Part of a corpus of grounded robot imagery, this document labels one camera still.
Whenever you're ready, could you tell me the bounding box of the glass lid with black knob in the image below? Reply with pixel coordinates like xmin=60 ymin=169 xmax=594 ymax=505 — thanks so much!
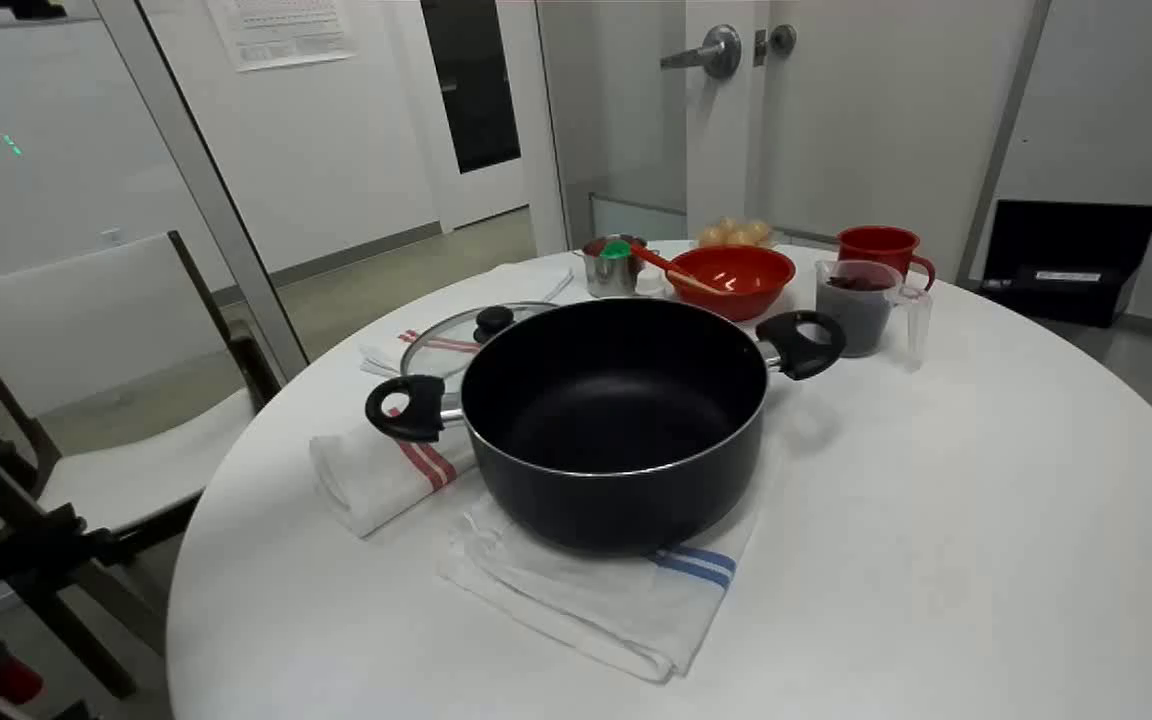
xmin=398 ymin=299 xmax=560 ymax=391

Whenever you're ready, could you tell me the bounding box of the black cooking pot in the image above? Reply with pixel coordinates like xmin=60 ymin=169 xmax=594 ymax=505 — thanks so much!
xmin=361 ymin=297 xmax=854 ymax=559

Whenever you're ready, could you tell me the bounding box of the orange plastic spoon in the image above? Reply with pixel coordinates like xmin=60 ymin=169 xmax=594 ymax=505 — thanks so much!
xmin=627 ymin=245 xmax=741 ymax=299

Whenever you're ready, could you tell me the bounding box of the red plastic bowl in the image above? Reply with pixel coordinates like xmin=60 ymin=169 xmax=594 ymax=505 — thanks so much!
xmin=663 ymin=241 xmax=799 ymax=325

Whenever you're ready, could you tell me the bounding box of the white towel with red stripes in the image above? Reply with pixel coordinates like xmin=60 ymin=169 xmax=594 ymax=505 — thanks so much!
xmin=305 ymin=307 xmax=490 ymax=545

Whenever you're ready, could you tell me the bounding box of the white towel with blue stripes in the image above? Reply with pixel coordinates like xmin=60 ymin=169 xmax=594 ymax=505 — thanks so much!
xmin=437 ymin=473 xmax=767 ymax=688

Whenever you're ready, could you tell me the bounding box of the grey cup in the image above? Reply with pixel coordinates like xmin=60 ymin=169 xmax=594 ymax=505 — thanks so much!
xmin=812 ymin=256 xmax=937 ymax=363

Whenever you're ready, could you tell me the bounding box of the dark narrow door window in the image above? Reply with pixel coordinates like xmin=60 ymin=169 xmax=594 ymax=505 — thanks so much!
xmin=417 ymin=0 xmax=530 ymax=175

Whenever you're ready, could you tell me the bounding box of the red mug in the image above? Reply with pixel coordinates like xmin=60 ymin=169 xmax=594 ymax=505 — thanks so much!
xmin=835 ymin=223 xmax=941 ymax=297

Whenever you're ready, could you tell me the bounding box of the silver deadbolt lock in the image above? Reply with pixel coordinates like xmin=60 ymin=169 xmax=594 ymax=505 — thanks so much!
xmin=752 ymin=19 xmax=799 ymax=69

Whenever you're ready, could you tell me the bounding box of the white paper sheet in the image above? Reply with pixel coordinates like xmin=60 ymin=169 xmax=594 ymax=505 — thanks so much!
xmin=205 ymin=0 xmax=357 ymax=76

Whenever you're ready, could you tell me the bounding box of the white folding chair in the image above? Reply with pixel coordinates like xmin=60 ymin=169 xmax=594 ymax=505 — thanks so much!
xmin=0 ymin=228 xmax=285 ymax=702

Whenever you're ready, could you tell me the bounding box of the silver door lever handle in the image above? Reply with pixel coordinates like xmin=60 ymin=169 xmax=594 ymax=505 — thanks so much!
xmin=656 ymin=19 xmax=746 ymax=85

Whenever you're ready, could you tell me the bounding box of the grey metal partition frame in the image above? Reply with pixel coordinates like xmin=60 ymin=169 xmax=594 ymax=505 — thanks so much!
xmin=91 ymin=0 xmax=311 ymax=391

